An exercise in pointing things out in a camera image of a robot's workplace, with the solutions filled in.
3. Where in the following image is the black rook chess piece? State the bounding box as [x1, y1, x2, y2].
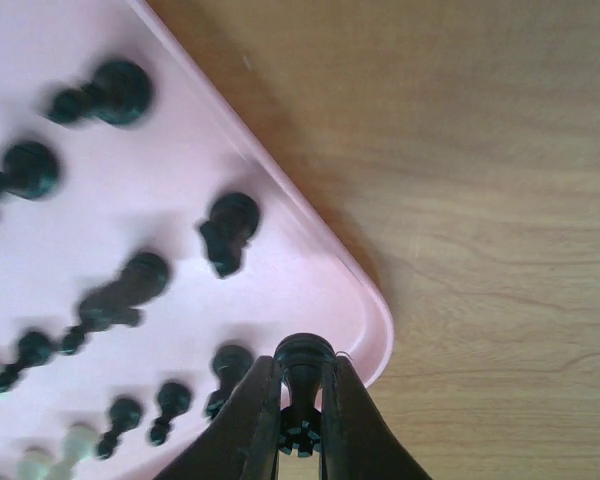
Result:
[274, 333, 335, 458]

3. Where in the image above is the white pawn chess piece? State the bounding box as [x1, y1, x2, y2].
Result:
[46, 424, 99, 480]

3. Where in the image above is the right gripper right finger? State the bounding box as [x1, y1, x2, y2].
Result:
[320, 356, 430, 480]

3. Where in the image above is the black pawn chess piece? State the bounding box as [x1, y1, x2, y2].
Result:
[0, 140, 61, 201]
[59, 251, 171, 355]
[44, 57, 155, 127]
[0, 330, 56, 393]
[148, 381, 192, 446]

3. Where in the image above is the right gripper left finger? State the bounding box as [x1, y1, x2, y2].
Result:
[156, 356, 281, 480]

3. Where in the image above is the pink plastic tray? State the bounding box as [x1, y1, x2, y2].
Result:
[0, 1, 394, 479]

